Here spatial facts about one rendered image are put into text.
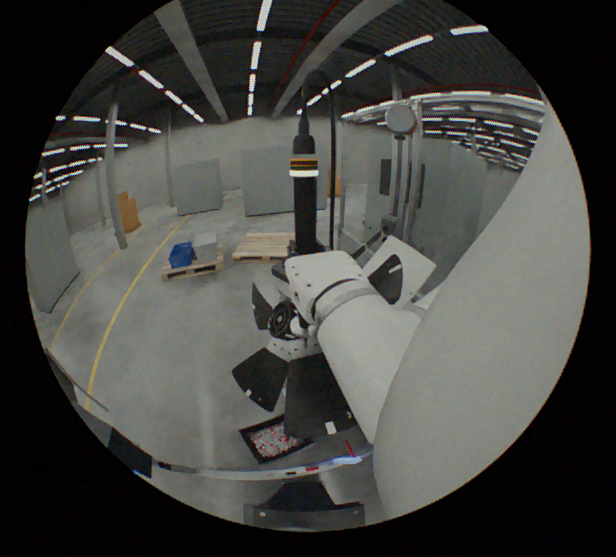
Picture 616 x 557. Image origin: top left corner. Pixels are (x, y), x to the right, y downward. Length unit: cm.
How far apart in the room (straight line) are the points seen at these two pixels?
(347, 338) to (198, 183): 750
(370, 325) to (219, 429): 169
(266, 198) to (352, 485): 616
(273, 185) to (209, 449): 585
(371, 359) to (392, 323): 4
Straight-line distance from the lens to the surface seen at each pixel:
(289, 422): 51
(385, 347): 15
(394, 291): 38
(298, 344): 56
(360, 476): 170
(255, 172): 576
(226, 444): 175
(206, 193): 754
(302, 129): 31
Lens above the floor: 164
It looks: 26 degrees down
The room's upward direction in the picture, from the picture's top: straight up
